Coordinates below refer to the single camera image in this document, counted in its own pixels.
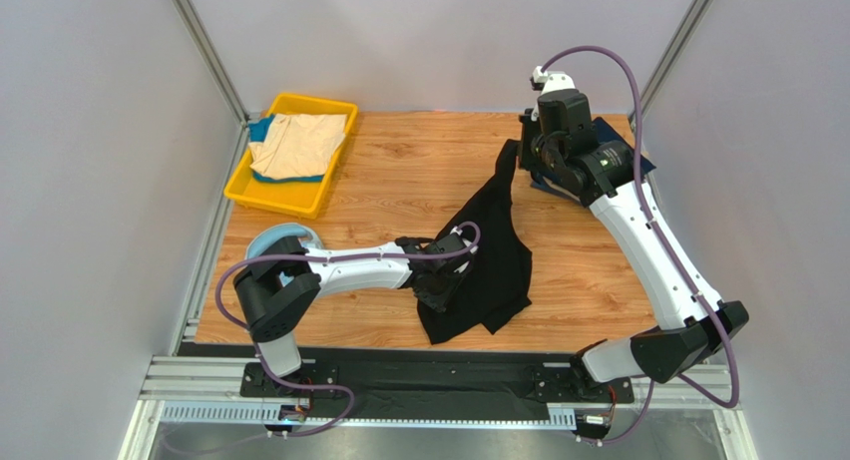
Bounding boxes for black t shirt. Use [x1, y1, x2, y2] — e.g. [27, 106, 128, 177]
[417, 141, 532, 344]

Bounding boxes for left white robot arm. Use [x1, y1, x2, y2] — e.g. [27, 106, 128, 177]
[232, 228, 478, 377]

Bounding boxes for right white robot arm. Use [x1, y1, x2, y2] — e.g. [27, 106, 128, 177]
[519, 88, 749, 384]

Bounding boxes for folded navy t shirt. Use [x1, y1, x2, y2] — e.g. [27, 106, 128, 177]
[564, 117, 635, 207]

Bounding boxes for yellow plastic tray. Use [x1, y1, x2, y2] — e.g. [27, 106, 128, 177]
[223, 93, 358, 219]

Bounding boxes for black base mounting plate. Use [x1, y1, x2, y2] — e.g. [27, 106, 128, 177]
[239, 347, 636, 421]

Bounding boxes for light blue headphones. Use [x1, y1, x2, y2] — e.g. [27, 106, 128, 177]
[232, 223, 324, 291]

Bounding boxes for cream t shirt in tray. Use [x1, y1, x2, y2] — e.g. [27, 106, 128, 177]
[247, 114, 347, 179]

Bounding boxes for teal t shirt in tray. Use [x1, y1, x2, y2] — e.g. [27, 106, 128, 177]
[248, 114, 324, 184]

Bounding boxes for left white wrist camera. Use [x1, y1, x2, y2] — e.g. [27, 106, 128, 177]
[449, 222, 481, 275]

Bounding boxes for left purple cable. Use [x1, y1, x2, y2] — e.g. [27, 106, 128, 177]
[213, 221, 482, 441]

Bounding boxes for purple cable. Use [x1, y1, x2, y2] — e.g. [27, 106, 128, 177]
[540, 45, 741, 446]
[213, 221, 482, 441]

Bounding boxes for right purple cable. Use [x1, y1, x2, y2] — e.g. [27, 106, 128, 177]
[540, 45, 741, 446]

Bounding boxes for aluminium frame rail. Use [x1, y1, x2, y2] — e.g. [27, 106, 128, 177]
[170, 0, 250, 356]

